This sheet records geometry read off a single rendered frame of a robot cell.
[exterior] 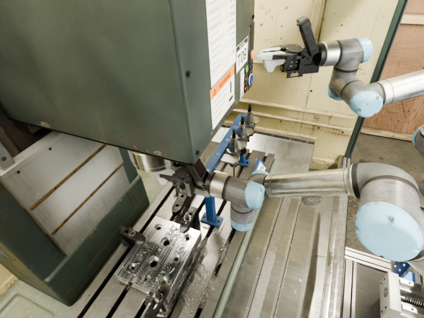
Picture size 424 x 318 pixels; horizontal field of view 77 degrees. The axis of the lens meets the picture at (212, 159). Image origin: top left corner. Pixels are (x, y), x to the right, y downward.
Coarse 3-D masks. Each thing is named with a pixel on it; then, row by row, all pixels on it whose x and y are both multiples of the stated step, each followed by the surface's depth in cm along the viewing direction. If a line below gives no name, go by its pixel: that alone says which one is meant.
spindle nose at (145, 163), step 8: (128, 152) 78; (136, 152) 74; (136, 160) 76; (144, 160) 75; (152, 160) 75; (160, 160) 75; (168, 160) 77; (144, 168) 77; (152, 168) 77; (160, 168) 77
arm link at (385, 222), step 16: (384, 176) 61; (368, 192) 61; (384, 192) 58; (400, 192) 57; (416, 192) 59; (368, 208) 57; (384, 208) 55; (400, 208) 54; (416, 208) 55; (368, 224) 55; (384, 224) 53; (400, 224) 52; (416, 224) 52; (368, 240) 57; (384, 240) 55; (400, 240) 53; (416, 240) 51; (384, 256) 57; (400, 256) 55; (416, 256) 55
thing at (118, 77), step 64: (0, 0) 52; (64, 0) 46; (128, 0) 42; (192, 0) 44; (0, 64) 66; (64, 64) 57; (128, 64) 50; (192, 64) 49; (64, 128) 72; (128, 128) 61; (192, 128) 55
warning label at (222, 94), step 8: (232, 72) 70; (224, 80) 66; (232, 80) 71; (216, 88) 62; (224, 88) 67; (232, 88) 73; (216, 96) 64; (224, 96) 68; (232, 96) 74; (216, 104) 65; (224, 104) 70; (216, 112) 66; (224, 112) 71; (216, 120) 67
